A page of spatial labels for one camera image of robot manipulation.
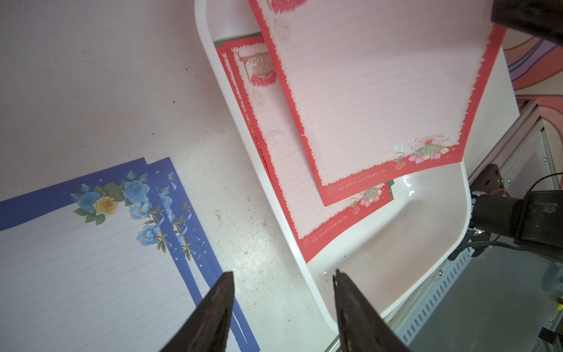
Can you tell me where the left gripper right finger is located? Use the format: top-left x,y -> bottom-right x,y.
333,270 -> 410,352

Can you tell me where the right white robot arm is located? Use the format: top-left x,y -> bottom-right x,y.
448,1 -> 562,263

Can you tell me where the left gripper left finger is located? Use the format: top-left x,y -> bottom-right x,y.
161,271 -> 235,352

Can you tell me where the blue floral stationery sheet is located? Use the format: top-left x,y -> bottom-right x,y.
168,172 -> 223,278

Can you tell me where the red bordered stationery sheet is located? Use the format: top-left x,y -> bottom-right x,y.
250,0 -> 505,205

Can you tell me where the green bordered stationery sheet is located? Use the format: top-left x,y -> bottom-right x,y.
213,32 -> 262,47

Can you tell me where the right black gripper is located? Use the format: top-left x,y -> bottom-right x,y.
491,0 -> 563,46

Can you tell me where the white plastic storage tray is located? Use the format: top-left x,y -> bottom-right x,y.
194,0 -> 474,335

